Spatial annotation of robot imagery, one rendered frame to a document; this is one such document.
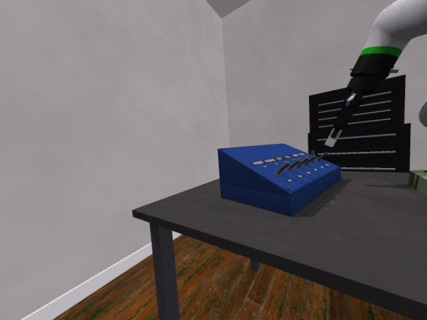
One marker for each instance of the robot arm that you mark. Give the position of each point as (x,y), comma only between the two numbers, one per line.
(390,33)

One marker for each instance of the blue control panel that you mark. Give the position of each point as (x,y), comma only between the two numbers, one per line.
(260,176)

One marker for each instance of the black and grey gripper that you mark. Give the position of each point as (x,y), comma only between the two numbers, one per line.
(358,86)

